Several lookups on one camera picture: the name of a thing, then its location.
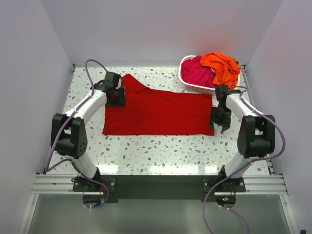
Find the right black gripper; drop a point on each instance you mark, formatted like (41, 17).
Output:
(225, 124)

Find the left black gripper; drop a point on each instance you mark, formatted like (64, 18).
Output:
(121, 101)

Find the red t shirt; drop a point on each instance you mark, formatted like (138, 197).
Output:
(156, 112)

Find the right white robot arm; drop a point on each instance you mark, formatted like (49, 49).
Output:
(256, 136)

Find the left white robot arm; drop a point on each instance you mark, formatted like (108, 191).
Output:
(68, 133)

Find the white laundry basket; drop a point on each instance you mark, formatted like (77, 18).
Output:
(195, 88)

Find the orange t shirt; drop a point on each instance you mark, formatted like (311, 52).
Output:
(226, 68)

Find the magenta t shirt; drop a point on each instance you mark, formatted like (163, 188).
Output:
(192, 72)

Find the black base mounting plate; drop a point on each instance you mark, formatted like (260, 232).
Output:
(157, 187)

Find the aluminium frame rail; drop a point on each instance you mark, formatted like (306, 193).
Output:
(255, 185)

